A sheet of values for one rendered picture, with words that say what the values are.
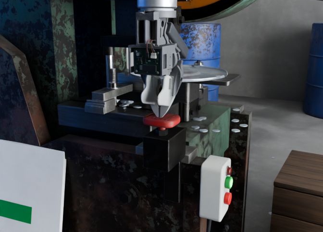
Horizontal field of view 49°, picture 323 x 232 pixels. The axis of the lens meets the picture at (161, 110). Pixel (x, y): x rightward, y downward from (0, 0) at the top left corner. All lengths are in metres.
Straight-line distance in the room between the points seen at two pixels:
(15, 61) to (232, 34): 3.57
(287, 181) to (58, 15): 0.98
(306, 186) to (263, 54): 3.07
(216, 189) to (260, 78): 3.64
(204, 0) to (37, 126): 0.74
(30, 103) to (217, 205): 0.59
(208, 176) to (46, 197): 0.49
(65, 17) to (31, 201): 0.54
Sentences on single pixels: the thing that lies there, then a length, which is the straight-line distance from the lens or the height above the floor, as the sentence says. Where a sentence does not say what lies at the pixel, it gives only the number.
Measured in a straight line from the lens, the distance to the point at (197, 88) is 1.09.
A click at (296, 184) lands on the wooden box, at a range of 1.43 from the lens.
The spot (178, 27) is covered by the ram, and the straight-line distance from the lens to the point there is 1.09.
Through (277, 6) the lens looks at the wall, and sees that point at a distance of 4.33.
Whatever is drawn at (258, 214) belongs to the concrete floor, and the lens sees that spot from 1.90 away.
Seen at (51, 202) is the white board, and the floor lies 0.44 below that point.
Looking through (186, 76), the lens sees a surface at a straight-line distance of 1.01.
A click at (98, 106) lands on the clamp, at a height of 0.72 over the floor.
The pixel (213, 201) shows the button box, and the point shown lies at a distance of 0.84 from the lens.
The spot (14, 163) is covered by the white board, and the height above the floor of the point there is 0.53.
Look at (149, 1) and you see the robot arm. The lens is 0.67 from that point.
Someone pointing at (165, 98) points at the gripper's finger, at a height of 0.79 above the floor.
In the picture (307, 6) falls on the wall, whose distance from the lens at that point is 4.29.
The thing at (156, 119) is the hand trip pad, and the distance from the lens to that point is 0.73.
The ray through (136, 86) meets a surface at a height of 0.75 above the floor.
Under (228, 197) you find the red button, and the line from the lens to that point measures 0.85.
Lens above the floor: 0.95
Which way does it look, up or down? 15 degrees down
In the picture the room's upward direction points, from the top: straight up
